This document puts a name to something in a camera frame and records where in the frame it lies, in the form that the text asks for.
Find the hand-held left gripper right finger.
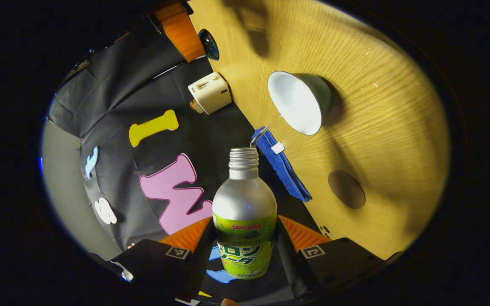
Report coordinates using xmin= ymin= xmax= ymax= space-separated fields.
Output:
xmin=274 ymin=215 xmax=388 ymax=300

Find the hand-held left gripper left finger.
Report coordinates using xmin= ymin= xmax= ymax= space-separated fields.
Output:
xmin=109 ymin=217 xmax=217 ymax=300

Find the teal teacup lid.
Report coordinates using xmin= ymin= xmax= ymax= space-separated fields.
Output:
xmin=198 ymin=28 xmax=220 ymax=61

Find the silver green water bottle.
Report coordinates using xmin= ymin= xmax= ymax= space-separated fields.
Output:
xmin=212 ymin=147 xmax=278 ymax=280

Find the round brown coaster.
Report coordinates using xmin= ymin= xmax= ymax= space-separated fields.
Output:
xmin=328 ymin=170 xmax=366 ymax=210

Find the white toaster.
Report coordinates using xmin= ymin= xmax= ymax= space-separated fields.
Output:
xmin=188 ymin=71 xmax=233 ymax=115

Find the folded blue towel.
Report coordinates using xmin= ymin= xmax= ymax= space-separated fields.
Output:
xmin=251 ymin=126 xmax=312 ymax=203

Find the black backdrop cloth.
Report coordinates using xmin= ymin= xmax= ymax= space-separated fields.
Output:
xmin=47 ymin=21 xmax=326 ymax=304

